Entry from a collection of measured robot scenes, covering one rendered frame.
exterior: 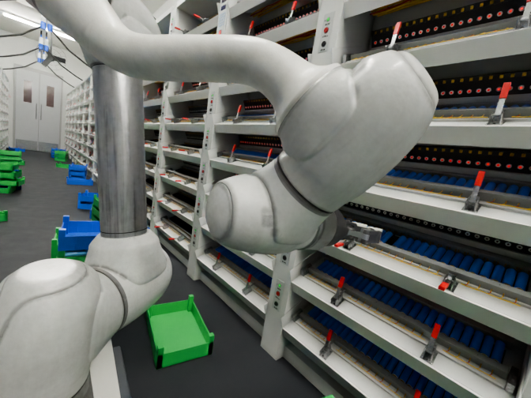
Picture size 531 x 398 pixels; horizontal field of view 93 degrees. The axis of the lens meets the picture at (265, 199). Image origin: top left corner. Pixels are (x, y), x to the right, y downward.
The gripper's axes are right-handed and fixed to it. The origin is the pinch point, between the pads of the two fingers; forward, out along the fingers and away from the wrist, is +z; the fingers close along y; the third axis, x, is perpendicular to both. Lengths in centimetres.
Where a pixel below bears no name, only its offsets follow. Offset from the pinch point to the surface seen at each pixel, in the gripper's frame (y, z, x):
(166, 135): 170, 12, -22
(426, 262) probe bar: -8.9, 19.4, 4.2
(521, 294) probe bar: -26.6, 19.5, 3.9
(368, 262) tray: 3.8, 15.9, 9.4
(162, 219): 168, 24, 42
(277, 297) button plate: 34, 19, 36
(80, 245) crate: 84, -39, 35
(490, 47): -11.0, 9.0, -45.7
